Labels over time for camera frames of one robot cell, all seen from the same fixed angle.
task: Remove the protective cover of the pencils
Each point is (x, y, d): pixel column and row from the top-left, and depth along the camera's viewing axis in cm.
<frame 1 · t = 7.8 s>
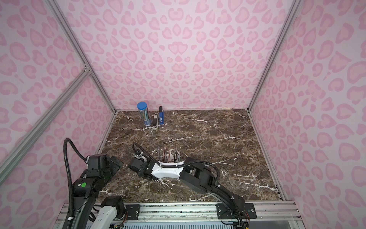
left hand: (115, 164, 75), fingers open
right hand: (143, 165, 90), fingers open
blue-capped metal cylinder: (143, 110, 99), point 18 cm above the table
grey clip tool: (155, 121, 110), point 5 cm above the table

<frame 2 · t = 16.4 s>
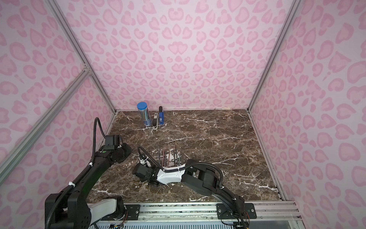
left hand: (131, 148, 87), fingers closed
right hand: (145, 170, 90), fingers closed
the named things where they were.

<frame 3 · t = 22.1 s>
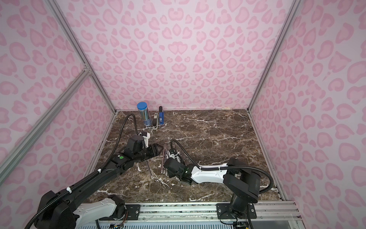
left hand: (161, 148, 81), fingers open
right hand: (170, 166, 86), fingers closed
the named things where they were.

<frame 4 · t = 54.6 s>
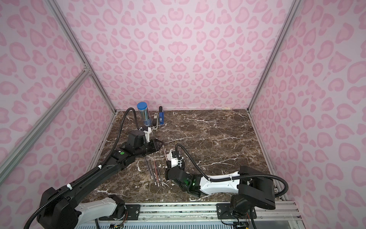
left hand: (163, 143, 79), fingers open
right hand: (165, 163, 78), fingers closed
the named things where they were.

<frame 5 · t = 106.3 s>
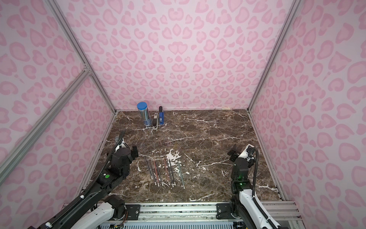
left hand: (124, 145, 78), fingers open
right hand: (241, 147, 82), fingers open
teal capped pencil: (181, 175, 87), on the table
the other named things where they were.

